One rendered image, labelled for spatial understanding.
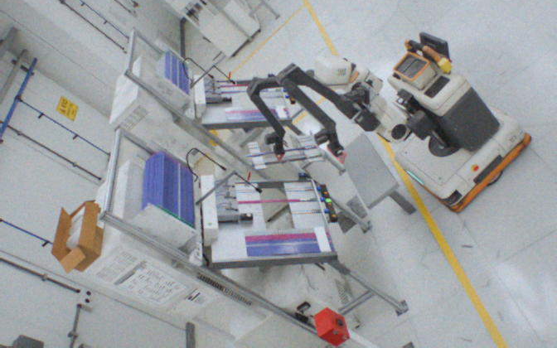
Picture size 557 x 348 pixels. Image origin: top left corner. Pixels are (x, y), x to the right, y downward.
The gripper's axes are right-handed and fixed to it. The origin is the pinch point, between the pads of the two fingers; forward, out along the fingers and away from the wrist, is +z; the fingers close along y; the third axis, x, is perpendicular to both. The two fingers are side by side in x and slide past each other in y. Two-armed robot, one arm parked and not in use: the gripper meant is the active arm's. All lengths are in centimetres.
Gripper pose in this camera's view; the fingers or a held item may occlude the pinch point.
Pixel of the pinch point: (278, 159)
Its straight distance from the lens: 344.0
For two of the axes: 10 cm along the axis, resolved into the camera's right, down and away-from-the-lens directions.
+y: 2.2, 5.5, -8.1
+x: 9.8, -1.2, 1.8
